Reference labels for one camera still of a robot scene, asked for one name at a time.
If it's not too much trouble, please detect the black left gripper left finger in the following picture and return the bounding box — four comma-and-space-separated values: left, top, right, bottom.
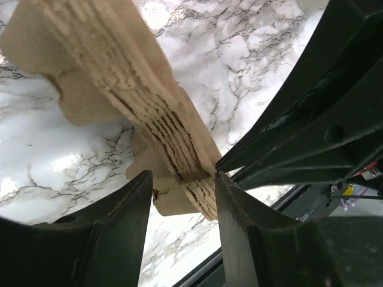
1, 170, 153, 286

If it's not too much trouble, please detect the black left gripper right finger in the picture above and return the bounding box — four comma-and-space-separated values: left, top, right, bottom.
215, 172, 382, 286

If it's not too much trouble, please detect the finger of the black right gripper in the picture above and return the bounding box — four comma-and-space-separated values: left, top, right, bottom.
216, 1, 382, 190

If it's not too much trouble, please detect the brown cardboard cup carrier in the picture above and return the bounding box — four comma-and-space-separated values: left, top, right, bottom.
1, 1, 221, 221

